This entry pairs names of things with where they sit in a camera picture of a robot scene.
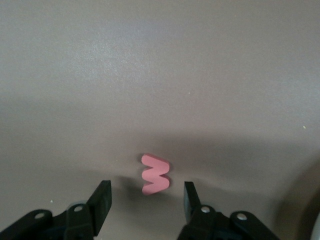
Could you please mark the beige round plate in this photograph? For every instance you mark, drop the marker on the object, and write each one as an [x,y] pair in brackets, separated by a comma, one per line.
[317,230]

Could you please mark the pink foam letter w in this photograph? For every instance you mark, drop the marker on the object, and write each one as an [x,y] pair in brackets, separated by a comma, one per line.
[156,175]

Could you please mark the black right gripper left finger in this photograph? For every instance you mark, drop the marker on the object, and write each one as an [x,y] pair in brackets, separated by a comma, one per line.
[82,220]

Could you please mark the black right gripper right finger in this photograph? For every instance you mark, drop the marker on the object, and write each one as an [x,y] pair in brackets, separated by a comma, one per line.
[207,225]

